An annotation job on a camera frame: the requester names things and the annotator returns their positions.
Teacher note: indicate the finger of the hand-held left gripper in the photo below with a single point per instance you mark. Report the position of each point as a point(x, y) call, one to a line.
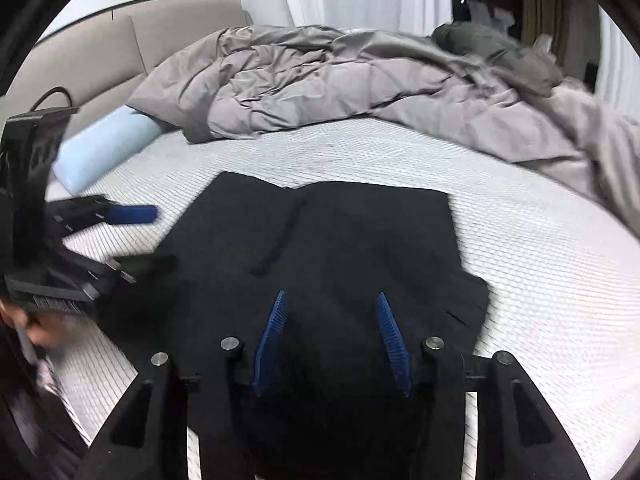
point(145, 264)
point(132, 214)

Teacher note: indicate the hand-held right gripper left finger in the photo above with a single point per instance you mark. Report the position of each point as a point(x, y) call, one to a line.
point(270, 340)

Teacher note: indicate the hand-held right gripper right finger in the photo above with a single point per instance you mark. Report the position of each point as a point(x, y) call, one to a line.
point(395, 345)

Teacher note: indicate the black pants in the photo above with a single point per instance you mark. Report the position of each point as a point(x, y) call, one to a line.
point(350, 240)

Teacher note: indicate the person's left hand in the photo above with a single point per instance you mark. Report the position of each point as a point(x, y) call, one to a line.
point(47, 332)

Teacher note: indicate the light blue pillow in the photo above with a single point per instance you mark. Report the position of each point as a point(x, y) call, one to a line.
point(105, 145)

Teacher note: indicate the white patterned mattress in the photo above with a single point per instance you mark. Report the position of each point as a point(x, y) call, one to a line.
point(525, 285)

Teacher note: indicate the beige padded headboard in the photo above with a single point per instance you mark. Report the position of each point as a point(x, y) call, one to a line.
point(175, 35)

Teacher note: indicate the grey duvet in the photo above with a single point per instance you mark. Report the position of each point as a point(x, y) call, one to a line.
point(325, 85)

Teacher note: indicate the dark grey pillow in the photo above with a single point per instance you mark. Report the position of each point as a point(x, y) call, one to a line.
point(500, 55)

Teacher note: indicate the chair with draped clothes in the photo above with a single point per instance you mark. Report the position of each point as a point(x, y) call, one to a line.
point(487, 12)

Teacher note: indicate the brown curtain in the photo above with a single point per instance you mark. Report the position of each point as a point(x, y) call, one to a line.
point(545, 10)

